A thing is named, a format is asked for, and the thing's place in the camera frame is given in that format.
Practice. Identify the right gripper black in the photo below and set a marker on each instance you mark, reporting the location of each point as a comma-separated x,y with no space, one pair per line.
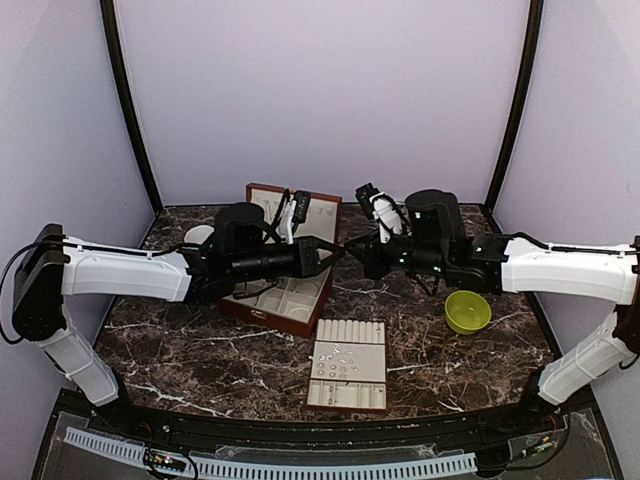
374,266

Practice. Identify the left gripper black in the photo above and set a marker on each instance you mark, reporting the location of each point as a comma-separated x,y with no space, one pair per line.
308,263

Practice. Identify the brown leather jewelry box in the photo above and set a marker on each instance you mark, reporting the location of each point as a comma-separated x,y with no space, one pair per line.
291,305

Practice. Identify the beige jewelry tray insert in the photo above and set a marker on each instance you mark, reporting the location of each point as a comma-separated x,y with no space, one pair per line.
349,366

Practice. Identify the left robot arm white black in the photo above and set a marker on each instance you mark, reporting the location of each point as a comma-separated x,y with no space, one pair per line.
242,247

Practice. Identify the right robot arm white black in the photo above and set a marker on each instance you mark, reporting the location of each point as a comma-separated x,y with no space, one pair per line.
425,236

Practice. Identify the green plastic bowl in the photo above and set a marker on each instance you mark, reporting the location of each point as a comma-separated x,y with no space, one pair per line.
467,312

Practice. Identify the blue ceramic mug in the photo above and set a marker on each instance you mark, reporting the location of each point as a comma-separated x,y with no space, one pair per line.
198,234

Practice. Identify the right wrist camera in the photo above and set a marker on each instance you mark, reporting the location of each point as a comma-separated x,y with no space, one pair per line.
383,209

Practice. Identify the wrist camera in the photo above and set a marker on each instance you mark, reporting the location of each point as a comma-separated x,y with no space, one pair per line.
293,214
383,209

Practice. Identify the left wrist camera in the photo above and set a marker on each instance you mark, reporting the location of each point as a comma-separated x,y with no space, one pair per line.
293,214

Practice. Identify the black front rail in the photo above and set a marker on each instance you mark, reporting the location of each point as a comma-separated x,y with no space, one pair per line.
486,429

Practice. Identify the right black frame post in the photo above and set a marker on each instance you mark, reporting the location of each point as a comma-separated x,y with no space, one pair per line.
518,103

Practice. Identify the black frame post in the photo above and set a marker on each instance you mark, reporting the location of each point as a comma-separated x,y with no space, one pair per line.
518,103
128,109

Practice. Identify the left black frame post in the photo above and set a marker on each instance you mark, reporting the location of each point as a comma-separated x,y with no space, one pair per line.
128,109

